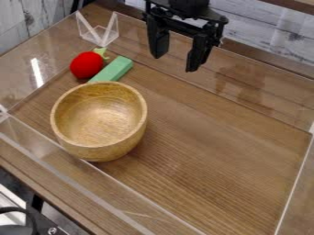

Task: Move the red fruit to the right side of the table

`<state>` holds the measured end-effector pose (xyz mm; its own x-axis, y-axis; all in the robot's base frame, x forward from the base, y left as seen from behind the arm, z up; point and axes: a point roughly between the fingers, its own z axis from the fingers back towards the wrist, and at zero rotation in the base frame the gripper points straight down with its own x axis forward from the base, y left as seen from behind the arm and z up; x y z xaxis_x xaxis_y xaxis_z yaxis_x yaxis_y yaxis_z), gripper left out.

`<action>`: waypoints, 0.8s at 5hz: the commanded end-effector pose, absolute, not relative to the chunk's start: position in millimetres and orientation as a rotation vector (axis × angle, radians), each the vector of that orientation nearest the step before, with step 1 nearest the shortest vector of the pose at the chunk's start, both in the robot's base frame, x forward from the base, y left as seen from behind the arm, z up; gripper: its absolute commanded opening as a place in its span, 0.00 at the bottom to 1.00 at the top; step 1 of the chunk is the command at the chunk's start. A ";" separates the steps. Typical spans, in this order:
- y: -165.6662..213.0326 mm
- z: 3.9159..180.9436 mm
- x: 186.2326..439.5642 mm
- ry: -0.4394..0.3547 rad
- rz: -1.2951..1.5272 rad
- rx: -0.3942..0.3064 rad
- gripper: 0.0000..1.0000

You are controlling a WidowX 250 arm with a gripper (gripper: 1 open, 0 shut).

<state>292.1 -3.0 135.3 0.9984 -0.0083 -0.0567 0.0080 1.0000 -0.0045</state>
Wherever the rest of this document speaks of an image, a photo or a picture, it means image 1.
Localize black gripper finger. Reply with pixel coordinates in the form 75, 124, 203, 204
145, 15, 170, 59
186, 34, 212, 72

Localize black metal table leg bracket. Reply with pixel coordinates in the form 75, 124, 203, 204
25, 195, 68, 235

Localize clear acrylic corner bracket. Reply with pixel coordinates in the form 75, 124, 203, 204
75, 12, 119, 48

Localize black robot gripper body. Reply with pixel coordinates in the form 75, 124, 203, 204
144, 0, 228, 46

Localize light wooden bowl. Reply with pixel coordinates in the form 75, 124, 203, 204
51, 82, 148, 162

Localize green rectangular block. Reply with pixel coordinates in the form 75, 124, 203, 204
89, 56, 133, 83

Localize red felt fruit green stem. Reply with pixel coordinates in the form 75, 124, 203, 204
69, 48, 108, 79

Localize black cable under table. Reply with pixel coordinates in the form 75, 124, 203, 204
0, 207, 39, 235

